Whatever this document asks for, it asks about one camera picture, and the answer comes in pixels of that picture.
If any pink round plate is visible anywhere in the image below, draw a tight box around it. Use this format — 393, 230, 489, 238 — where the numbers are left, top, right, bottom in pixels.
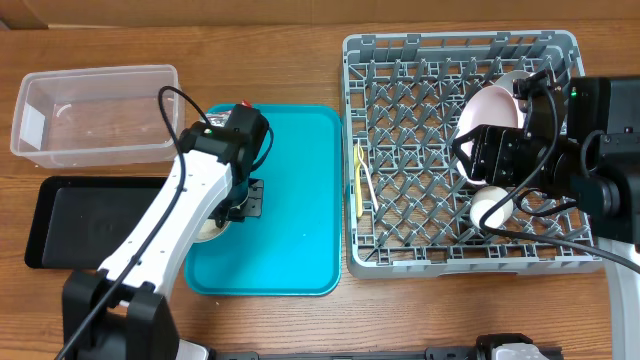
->
453, 85, 524, 186

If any white cup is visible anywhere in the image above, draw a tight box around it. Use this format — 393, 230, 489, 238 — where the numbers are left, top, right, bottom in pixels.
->
468, 185, 515, 232

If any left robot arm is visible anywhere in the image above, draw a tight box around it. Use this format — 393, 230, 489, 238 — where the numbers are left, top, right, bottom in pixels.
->
58, 104, 273, 359

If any grey round plate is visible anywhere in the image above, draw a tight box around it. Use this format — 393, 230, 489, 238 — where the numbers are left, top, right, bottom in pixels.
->
494, 70, 532, 97

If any yellow plastic spoon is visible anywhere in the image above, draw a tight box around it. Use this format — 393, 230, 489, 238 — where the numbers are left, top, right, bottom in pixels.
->
353, 144, 364, 219

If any clear plastic bin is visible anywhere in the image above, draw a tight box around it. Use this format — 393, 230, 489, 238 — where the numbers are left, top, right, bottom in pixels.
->
10, 64, 179, 168

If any grey dishwasher rack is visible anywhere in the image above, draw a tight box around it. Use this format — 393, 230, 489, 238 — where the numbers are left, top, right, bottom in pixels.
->
342, 30, 604, 278

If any silver red foil wrapper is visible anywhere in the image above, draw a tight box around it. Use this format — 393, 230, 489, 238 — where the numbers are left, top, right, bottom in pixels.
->
205, 101, 253, 127

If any teal serving tray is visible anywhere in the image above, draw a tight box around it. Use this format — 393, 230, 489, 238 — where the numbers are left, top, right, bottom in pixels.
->
184, 104, 342, 296

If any black plastic tray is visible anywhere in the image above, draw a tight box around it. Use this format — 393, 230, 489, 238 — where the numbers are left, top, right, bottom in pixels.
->
24, 176, 165, 270

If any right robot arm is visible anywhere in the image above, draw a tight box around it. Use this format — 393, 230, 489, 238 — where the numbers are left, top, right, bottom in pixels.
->
452, 70, 639, 359

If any grey bowl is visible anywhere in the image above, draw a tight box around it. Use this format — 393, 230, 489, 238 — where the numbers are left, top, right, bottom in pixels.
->
194, 219, 230, 243

